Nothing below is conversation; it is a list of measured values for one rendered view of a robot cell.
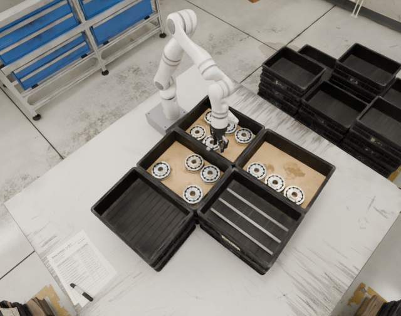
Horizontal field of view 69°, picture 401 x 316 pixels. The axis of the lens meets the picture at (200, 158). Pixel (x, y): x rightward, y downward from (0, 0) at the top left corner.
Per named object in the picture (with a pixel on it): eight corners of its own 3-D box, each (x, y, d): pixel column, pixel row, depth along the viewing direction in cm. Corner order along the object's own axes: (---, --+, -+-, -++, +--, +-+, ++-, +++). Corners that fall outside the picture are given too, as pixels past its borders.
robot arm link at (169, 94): (161, 63, 157) (166, 87, 171) (151, 74, 153) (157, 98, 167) (176, 69, 154) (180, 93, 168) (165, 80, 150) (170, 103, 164)
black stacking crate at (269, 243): (197, 220, 144) (195, 212, 135) (232, 177, 155) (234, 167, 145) (265, 273, 130) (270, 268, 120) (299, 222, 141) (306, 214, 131)
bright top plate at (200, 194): (178, 197, 146) (178, 196, 146) (190, 181, 150) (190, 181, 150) (195, 207, 143) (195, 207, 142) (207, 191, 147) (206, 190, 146)
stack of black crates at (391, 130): (332, 154, 235) (355, 119, 197) (352, 131, 245) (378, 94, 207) (380, 185, 220) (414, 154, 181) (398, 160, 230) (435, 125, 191)
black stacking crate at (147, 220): (98, 217, 147) (89, 209, 138) (139, 176, 158) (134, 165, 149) (155, 269, 133) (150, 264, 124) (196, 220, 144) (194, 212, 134)
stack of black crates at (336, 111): (291, 126, 251) (301, 100, 222) (311, 106, 261) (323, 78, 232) (332, 153, 236) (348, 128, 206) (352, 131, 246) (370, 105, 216)
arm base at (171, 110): (161, 115, 181) (156, 94, 167) (172, 106, 185) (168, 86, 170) (172, 121, 178) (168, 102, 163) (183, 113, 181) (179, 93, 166)
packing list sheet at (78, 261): (43, 259, 149) (42, 259, 149) (81, 227, 157) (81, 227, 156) (78, 311, 136) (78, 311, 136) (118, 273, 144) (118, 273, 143)
